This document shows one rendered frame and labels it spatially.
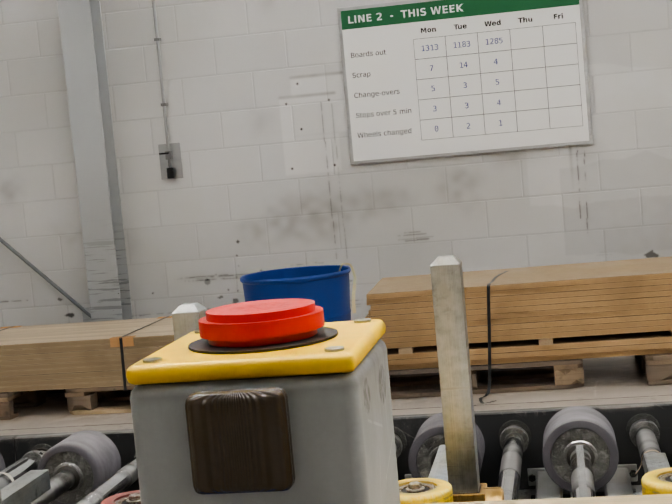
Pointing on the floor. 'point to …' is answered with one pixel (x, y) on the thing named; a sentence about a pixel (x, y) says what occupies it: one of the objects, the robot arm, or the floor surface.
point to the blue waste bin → (306, 287)
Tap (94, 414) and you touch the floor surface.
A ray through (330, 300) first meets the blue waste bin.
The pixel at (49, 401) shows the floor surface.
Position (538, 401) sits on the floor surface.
